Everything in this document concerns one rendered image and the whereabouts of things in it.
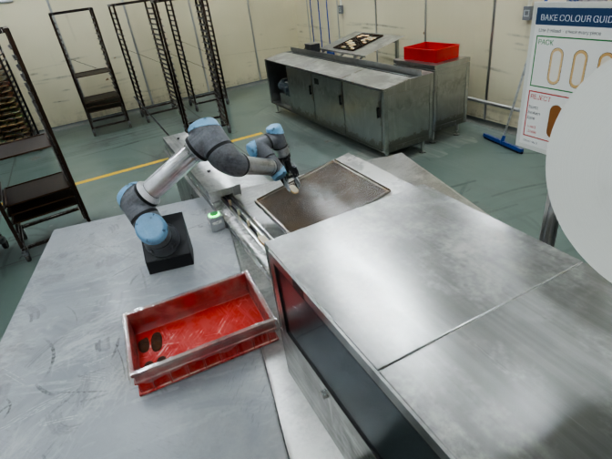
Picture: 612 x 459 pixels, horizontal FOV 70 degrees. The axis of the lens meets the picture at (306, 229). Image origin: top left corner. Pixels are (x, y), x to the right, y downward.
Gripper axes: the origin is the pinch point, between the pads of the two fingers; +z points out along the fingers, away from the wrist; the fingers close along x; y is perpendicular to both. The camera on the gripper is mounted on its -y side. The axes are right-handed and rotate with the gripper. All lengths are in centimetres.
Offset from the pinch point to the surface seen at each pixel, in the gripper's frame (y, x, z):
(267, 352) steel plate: 92, -43, 2
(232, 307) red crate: 64, -49, 1
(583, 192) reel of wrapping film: 165, 0, -76
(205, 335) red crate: 75, -61, -1
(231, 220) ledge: 3.5, -35.5, 1.3
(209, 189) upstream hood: -27.5, -39.2, -4.4
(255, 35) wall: -709, 158, 47
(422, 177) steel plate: 6, 70, 24
